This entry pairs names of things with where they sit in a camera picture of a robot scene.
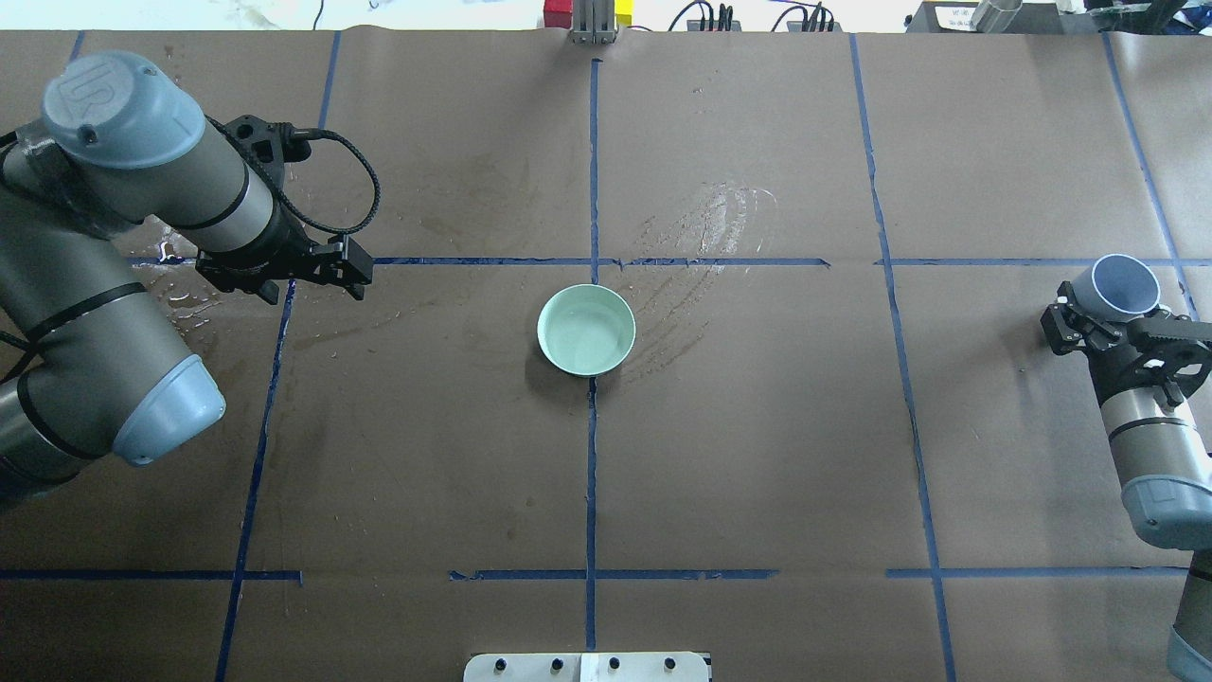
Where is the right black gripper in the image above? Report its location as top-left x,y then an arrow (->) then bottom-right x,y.
1040,280 -> 1211,407

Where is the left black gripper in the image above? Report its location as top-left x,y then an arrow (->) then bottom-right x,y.
195,213 -> 375,300

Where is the light blue cup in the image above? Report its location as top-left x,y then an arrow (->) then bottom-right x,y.
1070,254 -> 1161,322

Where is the mint green bowl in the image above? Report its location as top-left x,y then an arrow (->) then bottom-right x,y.
536,283 -> 638,377

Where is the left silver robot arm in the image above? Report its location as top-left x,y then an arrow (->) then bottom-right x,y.
1,50 -> 373,510

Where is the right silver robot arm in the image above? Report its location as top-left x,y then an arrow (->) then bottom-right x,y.
1042,281 -> 1211,681

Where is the silver metal cylinder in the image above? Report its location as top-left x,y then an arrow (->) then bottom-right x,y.
967,0 -> 1024,34

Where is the red cube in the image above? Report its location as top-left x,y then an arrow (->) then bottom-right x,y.
542,0 -> 573,29

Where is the yellow cube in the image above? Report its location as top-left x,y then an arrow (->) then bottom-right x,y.
614,0 -> 635,27

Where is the black camera cable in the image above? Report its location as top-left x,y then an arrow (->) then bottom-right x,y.
204,119 -> 383,237

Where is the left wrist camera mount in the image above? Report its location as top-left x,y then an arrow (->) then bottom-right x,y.
208,114 -> 311,199

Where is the aluminium frame post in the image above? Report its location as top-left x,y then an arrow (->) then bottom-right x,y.
570,0 -> 618,45

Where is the white pedestal column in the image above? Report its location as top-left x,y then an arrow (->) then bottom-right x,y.
462,651 -> 713,681

